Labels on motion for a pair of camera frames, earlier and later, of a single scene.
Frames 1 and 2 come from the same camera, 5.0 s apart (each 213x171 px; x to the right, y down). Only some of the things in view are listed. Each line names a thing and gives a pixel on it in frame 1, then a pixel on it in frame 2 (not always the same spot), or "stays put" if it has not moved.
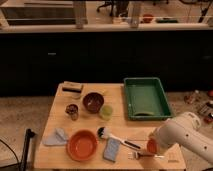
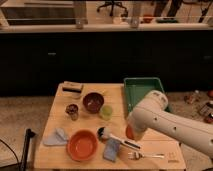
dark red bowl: x=93 y=102 stays put
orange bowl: x=81 y=145 stays put
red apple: x=151 y=145 → x=130 y=132
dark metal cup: x=72 y=110 stays put
